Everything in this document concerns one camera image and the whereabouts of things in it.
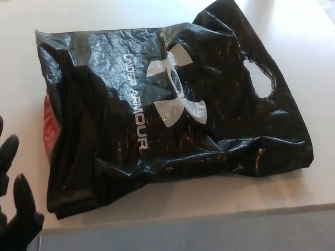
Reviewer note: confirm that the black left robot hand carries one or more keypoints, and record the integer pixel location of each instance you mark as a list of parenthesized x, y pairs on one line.
[(18, 225)]

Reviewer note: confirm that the black Under Armour plastic bag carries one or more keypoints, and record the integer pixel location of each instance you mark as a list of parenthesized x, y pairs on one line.
[(110, 146)]

